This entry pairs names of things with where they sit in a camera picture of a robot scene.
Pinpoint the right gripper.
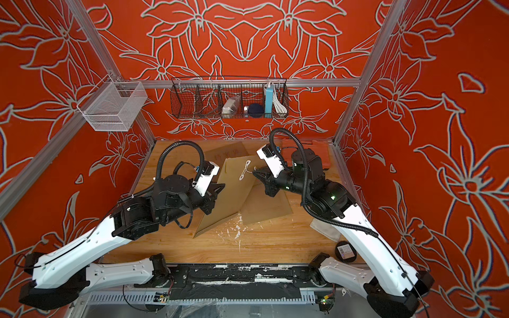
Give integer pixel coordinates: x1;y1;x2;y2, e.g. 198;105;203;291
251;166;313;200

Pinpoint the white closure string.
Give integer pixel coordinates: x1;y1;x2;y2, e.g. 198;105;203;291
238;160;255;182

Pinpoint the kraft file bag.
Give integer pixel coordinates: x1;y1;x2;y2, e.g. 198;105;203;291
240;184;292;225
204;142;249;167
194;155;266;238

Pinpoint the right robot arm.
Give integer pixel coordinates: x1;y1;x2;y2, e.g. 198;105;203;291
253;128;434;317

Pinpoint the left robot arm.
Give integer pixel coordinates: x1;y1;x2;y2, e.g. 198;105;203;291
19;140;225;311

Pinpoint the red plastic tool case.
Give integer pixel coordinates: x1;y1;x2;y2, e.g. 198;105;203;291
282;139;331;170

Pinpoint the dark blue round object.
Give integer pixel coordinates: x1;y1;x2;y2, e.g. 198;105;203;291
247;103;265;118

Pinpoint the white grey work glove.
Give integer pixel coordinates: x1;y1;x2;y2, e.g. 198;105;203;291
310;219;341;242

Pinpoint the white mesh basket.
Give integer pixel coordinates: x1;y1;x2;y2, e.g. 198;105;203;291
78;82;147;132

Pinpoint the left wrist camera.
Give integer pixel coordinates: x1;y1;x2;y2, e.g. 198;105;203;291
194;161;220;197

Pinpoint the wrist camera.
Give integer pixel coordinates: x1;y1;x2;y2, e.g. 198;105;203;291
194;161;220;197
257;144;284;178

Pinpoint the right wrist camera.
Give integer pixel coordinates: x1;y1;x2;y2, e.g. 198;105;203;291
257;144;284;178

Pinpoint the white cable bundle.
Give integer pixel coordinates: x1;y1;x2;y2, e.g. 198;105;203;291
272;90;288;118

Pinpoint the black wire basket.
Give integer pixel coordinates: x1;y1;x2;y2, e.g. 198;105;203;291
170;76;290;119

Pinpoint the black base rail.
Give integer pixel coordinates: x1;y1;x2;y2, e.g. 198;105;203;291
135;263;342;303

